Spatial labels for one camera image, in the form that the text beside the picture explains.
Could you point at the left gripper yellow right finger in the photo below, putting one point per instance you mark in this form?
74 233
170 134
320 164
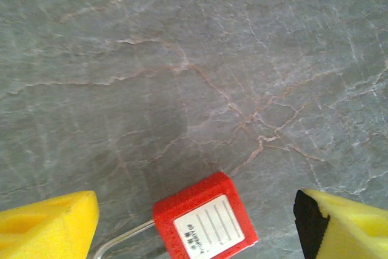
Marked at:
357 234

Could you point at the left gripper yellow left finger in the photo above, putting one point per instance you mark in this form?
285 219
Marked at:
45 231

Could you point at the red padlock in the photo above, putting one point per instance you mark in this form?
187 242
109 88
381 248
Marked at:
197 204

